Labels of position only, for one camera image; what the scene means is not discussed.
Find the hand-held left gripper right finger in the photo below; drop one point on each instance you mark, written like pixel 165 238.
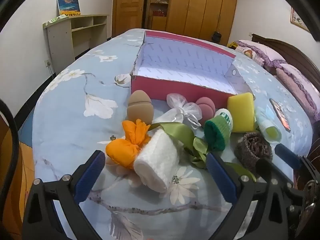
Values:
pixel 221 180

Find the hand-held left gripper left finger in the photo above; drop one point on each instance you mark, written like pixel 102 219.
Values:
pixel 91 176

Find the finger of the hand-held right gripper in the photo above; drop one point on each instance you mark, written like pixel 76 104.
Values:
pixel 287 155
pixel 265 166

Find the brown knit sock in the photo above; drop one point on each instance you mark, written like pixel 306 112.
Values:
pixel 253 150

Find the orange cloth bundle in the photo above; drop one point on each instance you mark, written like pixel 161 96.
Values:
pixel 122 150

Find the yellow sponge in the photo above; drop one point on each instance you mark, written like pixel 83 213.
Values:
pixel 241 112

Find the green satin ribbon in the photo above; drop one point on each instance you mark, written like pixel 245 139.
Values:
pixel 180 131

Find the white towel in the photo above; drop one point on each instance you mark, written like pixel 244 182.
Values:
pixel 157 160

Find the white organza pouch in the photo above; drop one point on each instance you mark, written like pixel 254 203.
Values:
pixel 180 110

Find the beige makeup sponge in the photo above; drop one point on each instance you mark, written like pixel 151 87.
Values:
pixel 140 107

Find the pink cardboard box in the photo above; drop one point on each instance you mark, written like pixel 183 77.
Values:
pixel 175 90

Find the smartphone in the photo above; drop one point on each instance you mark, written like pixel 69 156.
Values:
pixel 280 115

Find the blue floral bed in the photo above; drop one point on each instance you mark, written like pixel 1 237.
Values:
pixel 87 135

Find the pink ruffled pillow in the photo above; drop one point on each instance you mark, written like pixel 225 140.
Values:
pixel 297 85
pixel 260 52

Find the wooden bedside cabinet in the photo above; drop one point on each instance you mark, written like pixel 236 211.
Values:
pixel 7 192

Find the yellow plush toy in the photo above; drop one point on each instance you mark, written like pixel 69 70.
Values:
pixel 232 45

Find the black hanging bag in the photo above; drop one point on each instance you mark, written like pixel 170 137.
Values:
pixel 216 37

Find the pale green shelf desk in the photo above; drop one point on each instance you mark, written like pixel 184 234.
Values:
pixel 60 40

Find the green book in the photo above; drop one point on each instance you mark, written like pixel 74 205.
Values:
pixel 55 20

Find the wooden door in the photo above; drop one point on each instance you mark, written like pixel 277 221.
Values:
pixel 127 10

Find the blue and yellow painting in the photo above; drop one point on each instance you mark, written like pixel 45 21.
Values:
pixel 68 6

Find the wooden wardrobe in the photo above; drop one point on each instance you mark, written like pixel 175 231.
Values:
pixel 200 7

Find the red shelf item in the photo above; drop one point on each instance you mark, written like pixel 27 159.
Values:
pixel 158 13

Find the wall outlet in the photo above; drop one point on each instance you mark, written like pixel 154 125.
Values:
pixel 47 63

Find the framed wall picture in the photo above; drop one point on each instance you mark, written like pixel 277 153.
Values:
pixel 298 18

